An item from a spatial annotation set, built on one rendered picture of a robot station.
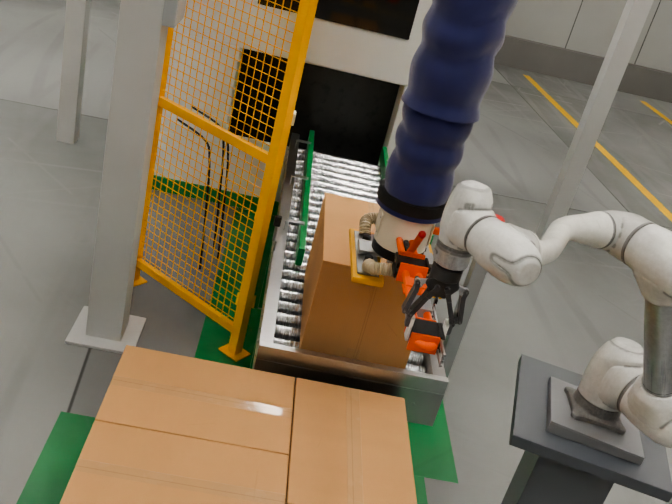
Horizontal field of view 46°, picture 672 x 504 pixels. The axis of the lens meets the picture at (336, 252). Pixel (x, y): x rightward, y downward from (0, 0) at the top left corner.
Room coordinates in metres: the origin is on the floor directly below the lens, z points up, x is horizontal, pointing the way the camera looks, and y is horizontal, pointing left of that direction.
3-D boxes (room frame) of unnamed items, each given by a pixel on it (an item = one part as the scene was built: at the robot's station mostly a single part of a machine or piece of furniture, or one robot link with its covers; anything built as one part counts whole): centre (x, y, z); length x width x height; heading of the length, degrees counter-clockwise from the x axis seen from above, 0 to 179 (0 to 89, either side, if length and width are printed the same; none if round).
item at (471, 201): (1.70, -0.28, 1.53); 0.13 x 0.11 x 0.16; 34
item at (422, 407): (2.37, -0.17, 0.47); 0.70 x 0.03 x 0.15; 97
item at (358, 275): (2.29, -0.10, 1.08); 0.34 x 0.10 x 0.05; 7
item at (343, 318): (2.74, -0.13, 0.75); 0.60 x 0.40 x 0.40; 7
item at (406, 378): (2.37, -0.17, 0.58); 0.70 x 0.03 x 0.06; 97
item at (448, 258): (1.72, -0.27, 1.42); 0.09 x 0.09 x 0.06
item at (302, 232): (3.85, 0.28, 0.60); 1.60 x 0.11 x 0.09; 7
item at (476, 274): (3.00, -0.60, 0.50); 0.07 x 0.07 x 1.00; 7
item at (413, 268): (2.06, -0.22, 1.19); 0.10 x 0.08 x 0.06; 97
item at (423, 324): (1.71, -0.26, 1.19); 0.08 x 0.07 x 0.05; 7
